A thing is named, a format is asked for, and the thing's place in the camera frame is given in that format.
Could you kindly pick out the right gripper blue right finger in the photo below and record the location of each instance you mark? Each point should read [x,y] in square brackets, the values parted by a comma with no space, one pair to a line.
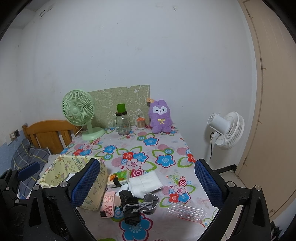
[204,174]

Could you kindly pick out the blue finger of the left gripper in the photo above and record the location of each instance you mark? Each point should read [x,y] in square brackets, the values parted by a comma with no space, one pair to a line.
[28,171]

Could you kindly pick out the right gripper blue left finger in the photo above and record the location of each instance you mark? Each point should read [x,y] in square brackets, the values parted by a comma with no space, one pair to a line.
[82,181]

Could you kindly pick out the clear plastic sleeve pack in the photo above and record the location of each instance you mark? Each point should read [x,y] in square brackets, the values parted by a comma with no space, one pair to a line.
[188,213]

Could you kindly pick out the pink tissue pack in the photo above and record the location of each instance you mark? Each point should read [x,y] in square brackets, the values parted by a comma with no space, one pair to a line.
[108,205]

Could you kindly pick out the green tissue pack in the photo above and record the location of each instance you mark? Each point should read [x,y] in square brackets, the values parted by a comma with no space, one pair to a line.
[118,179]

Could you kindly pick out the white cloth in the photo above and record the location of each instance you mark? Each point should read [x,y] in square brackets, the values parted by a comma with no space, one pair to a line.
[144,184]

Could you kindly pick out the grey face mask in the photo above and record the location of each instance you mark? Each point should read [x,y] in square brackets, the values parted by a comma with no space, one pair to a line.
[148,204]

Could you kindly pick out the grey plaid pillow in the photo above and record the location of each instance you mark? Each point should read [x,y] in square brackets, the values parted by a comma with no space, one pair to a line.
[24,155]

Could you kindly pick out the yellow cartoon storage box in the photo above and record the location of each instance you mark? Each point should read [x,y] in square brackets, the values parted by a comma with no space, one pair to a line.
[65,165]

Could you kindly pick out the floral tablecloth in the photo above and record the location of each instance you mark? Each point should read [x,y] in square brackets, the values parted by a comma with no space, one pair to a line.
[141,152]

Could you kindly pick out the wooden bed headboard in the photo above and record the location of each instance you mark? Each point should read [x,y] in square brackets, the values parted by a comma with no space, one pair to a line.
[55,135]

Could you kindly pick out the white floor fan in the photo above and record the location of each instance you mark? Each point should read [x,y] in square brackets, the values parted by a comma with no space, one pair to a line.
[227,130]

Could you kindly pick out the beige door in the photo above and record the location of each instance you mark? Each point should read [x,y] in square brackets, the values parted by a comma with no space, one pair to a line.
[269,156]

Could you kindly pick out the glass mason jar mug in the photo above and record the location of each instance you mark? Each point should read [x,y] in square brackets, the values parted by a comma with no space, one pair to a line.
[122,123]

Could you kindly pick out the green desk fan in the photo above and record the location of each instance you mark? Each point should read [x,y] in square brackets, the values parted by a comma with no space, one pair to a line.
[79,109]

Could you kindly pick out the purple plush bunny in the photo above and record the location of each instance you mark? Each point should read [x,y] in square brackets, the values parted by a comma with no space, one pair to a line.
[159,115]

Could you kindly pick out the toothpick jar orange lid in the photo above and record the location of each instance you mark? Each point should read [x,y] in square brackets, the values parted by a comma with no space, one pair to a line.
[141,123]

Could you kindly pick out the green cup on jar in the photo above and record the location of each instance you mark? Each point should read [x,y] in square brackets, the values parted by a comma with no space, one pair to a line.
[121,108]

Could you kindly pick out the green patterned board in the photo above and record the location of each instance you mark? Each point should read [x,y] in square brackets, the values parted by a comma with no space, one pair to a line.
[135,100]

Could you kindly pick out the wall power socket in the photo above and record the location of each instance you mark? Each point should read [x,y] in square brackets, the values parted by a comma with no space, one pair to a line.
[14,135]

